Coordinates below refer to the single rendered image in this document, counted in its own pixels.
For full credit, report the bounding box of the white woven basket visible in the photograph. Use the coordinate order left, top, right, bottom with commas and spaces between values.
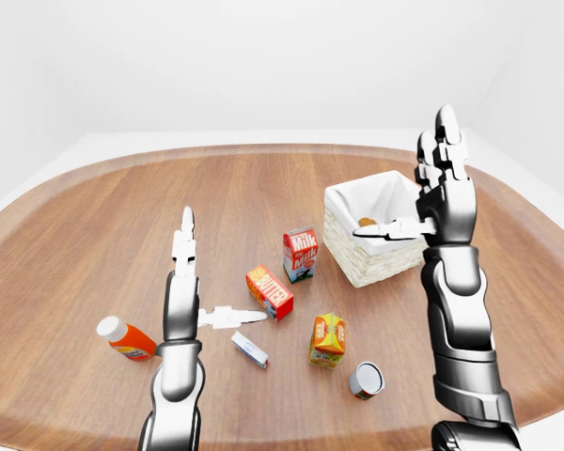
322, 169, 430, 289

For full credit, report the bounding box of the white-lidded tin can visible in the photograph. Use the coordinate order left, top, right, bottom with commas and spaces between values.
349, 361, 386, 401

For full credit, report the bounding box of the small white blue box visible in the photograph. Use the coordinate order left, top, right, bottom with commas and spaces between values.
230, 331, 270, 370

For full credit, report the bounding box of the red milk carton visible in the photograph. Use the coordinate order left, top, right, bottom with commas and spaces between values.
282, 225, 320, 285

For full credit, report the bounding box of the silver robot right hand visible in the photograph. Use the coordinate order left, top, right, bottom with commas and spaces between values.
352, 103, 478, 249

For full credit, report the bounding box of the orange bottle white cap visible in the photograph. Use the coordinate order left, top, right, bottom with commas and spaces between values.
96, 316, 158, 363

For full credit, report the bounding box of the red butter box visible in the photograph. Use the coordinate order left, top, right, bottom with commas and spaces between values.
244, 264, 295, 322

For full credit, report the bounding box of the silver robot left hand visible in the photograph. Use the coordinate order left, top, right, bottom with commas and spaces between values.
162, 205, 269, 346

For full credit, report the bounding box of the orange juice carton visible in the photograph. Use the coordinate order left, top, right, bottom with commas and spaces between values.
308, 312, 347, 370

